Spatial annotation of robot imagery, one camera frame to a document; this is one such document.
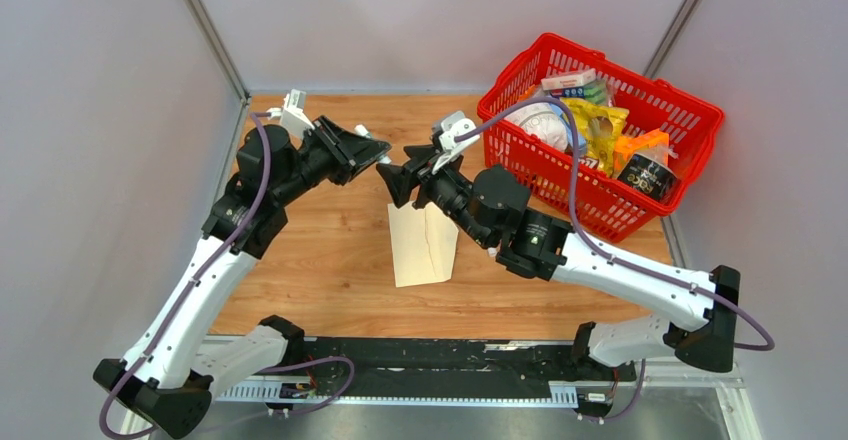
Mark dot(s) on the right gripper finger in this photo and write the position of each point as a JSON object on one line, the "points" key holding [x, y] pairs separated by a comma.
{"points": [[420, 155], [400, 182]]}

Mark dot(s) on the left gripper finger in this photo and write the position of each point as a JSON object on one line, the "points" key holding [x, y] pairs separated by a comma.
{"points": [[346, 139], [364, 158]]}

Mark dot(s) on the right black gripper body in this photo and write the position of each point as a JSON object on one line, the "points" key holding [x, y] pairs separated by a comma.
{"points": [[444, 188]]}

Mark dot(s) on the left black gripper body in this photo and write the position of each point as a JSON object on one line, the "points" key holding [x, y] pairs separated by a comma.
{"points": [[334, 158]]}

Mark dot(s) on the green white glue stick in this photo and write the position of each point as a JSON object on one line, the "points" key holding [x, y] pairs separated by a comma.
{"points": [[361, 130]]}

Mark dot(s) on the cream paper envelope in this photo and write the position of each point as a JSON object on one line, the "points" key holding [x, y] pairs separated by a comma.
{"points": [[423, 245]]}

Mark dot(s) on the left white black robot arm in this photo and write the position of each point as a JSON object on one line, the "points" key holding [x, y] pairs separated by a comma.
{"points": [[163, 378]]}

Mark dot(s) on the white round pouch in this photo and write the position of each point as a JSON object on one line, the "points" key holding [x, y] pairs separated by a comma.
{"points": [[534, 120]]}

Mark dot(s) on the blue flat package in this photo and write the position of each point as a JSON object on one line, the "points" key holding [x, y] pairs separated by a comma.
{"points": [[564, 139]]}

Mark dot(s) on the red plastic shopping basket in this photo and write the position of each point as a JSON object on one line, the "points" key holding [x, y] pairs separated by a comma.
{"points": [[606, 207]]}

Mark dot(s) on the yellow snack bag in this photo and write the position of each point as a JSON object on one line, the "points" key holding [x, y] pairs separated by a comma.
{"points": [[601, 126]]}

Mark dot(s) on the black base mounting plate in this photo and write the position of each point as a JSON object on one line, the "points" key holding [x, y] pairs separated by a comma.
{"points": [[442, 372]]}

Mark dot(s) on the white red box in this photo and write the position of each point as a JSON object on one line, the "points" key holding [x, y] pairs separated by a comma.
{"points": [[568, 80]]}

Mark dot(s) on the green blue packet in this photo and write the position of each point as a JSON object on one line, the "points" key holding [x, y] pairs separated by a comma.
{"points": [[596, 92]]}

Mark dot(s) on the black round can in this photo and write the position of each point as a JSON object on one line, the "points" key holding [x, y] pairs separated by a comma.
{"points": [[648, 177]]}

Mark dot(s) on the orange package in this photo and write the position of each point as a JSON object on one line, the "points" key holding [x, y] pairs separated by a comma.
{"points": [[653, 145]]}

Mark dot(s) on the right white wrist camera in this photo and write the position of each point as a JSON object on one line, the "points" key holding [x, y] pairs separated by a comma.
{"points": [[452, 136]]}

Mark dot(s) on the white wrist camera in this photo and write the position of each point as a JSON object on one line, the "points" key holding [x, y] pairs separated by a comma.
{"points": [[291, 116], [452, 136]]}

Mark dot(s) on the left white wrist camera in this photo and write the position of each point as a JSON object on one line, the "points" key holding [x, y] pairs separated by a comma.
{"points": [[291, 116]]}

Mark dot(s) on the aluminium frame rail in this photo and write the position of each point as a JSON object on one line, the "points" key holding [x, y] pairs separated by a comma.
{"points": [[668, 400]]}

